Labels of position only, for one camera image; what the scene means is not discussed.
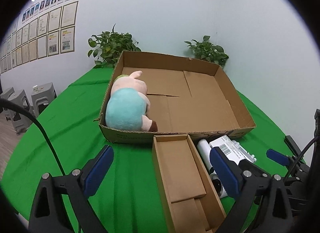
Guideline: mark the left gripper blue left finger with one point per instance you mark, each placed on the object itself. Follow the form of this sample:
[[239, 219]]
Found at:
[[95, 170]]

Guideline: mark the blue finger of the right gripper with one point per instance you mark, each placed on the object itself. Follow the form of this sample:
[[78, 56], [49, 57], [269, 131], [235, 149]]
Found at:
[[278, 157]]

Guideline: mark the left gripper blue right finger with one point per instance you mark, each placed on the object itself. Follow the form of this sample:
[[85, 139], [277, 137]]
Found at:
[[228, 172]]

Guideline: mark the white handheld lint remover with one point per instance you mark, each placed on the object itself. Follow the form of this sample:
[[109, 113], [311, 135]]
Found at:
[[204, 149]]

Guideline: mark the narrow brown cardboard tray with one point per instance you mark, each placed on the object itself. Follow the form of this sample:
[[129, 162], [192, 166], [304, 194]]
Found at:
[[188, 197]]

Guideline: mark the pink teal plush pig toy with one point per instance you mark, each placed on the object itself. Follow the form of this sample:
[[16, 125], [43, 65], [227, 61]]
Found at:
[[128, 106]]

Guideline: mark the large shallow cardboard box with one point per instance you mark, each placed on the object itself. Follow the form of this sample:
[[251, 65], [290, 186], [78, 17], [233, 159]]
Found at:
[[188, 96]]

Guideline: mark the right potted green plant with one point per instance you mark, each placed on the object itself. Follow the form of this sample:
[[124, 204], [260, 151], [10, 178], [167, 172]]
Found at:
[[207, 51]]

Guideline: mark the potted green plant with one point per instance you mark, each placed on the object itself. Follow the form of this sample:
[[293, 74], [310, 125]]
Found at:
[[207, 51], [107, 47]]

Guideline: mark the left potted green plant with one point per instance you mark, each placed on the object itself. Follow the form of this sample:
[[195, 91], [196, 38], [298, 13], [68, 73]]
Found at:
[[107, 47]]

